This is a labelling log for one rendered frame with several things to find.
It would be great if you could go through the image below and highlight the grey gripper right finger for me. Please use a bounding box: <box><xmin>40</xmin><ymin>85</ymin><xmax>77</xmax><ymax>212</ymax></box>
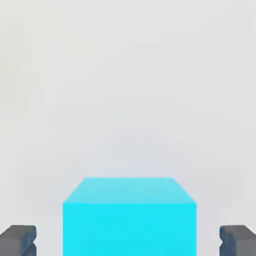
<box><xmin>219</xmin><ymin>224</ymin><xmax>256</xmax><ymax>256</ymax></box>

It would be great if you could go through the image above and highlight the small cyan cube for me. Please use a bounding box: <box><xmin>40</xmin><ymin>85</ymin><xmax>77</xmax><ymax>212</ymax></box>
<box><xmin>62</xmin><ymin>176</ymin><xmax>198</xmax><ymax>256</ymax></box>

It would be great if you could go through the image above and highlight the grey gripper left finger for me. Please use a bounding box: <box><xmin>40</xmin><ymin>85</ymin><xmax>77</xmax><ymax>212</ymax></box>
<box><xmin>0</xmin><ymin>224</ymin><xmax>38</xmax><ymax>256</ymax></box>

